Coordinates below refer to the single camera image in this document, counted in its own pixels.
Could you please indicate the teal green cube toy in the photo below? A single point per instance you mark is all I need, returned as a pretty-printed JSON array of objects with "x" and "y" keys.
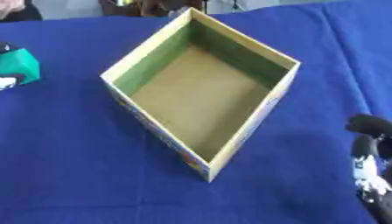
[{"x": 17, "y": 67}]

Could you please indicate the person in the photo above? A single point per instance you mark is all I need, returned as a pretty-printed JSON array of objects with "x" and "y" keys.
[{"x": 14, "y": 8}]

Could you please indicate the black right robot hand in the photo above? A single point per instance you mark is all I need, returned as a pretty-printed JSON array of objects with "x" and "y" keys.
[{"x": 369, "y": 151}]

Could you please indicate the dark brown chair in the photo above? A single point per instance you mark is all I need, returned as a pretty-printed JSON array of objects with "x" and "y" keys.
[{"x": 148, "y": 7}]

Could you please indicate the tan cardboard box green inside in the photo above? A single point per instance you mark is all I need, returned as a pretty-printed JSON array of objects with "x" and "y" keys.
[{"x": 199, "y": 99}]

